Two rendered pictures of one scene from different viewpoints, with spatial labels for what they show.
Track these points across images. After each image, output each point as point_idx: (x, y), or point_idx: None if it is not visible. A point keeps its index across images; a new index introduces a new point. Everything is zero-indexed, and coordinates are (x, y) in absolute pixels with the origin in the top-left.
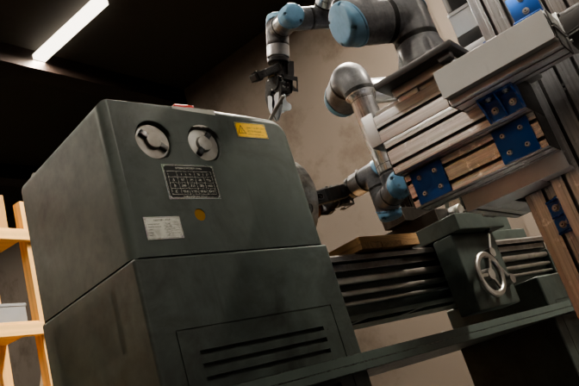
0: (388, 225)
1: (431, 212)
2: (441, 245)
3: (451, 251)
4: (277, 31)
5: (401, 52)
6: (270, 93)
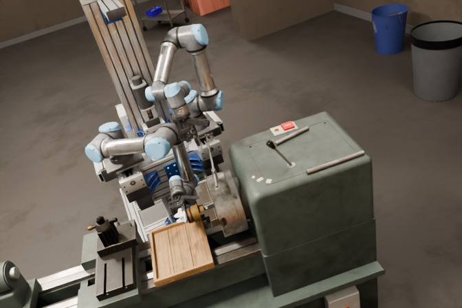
0: (137, 240)
1: (130, 224)
2: (139, 238)
3: (141, 239)
4: (185, 96)
5: (203, 115)
6: (196, 135)
